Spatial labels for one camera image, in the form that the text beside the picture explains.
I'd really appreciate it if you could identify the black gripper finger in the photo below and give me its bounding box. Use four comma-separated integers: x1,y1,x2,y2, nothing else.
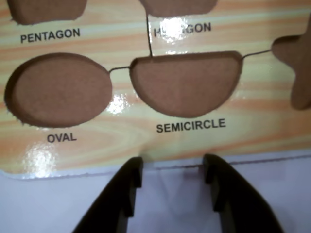
203,153,294,233
72,156,143,233

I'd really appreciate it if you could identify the wooden shape puzzle board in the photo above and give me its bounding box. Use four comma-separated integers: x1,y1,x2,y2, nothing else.
0,0,311,182

